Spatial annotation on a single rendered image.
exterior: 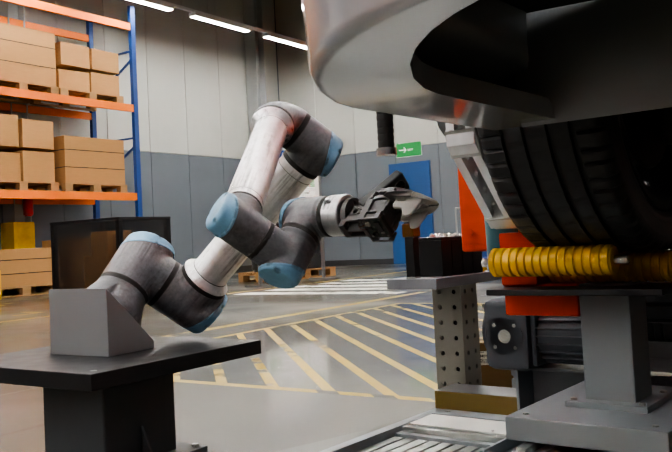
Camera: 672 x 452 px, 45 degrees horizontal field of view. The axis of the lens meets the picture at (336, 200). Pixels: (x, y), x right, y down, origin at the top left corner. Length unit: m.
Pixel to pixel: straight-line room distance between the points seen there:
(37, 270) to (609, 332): 11.36
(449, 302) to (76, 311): 1.08
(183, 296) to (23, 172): 10.30
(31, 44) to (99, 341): 10.91
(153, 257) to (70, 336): 0.31
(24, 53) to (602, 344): 11.74
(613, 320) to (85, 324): 1.35
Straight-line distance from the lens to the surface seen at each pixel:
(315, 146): 2.19
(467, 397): 2.36
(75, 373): 2.00
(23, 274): 12.49
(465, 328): 2.53
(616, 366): 1.68
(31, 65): 12.94
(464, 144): 1.54
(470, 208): 2.32
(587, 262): 1.57
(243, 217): 1.68
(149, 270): 2.37
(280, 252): 1.70
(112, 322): 2.25
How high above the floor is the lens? 0.57
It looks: 3 degrees up
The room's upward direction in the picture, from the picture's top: 3 degrees counter-clockwise
